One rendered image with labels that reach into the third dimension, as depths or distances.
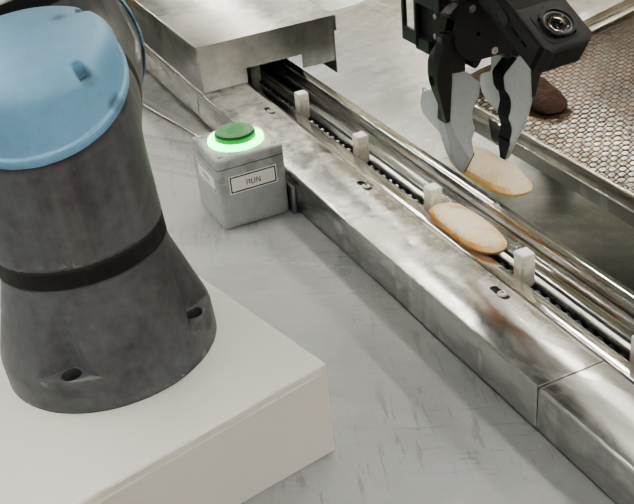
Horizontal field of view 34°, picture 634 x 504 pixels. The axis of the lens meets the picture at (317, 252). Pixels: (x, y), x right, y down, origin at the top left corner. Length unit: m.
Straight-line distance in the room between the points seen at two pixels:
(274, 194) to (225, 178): 0.06
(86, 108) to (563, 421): 0.37
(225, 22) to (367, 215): 0.43
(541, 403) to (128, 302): 0.29
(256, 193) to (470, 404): 0.34
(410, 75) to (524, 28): 0.61
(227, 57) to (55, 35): 0.58
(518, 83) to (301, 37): 0.47
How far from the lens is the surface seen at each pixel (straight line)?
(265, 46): 1.24
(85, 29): 0.67
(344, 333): 0.85
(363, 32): 1.51
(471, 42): 0.80
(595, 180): 0.91
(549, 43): 0.74
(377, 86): 1.31
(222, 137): 1.00
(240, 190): 1.00
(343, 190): 0.98
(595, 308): 0.83
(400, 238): 0.89
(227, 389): 0.69
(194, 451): 0.66
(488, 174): 0.84
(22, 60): 0.65
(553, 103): 1.03
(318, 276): 0.93
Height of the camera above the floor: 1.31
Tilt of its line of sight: 31 degrees down
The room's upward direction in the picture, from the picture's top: 6 degrees counter-clockwise
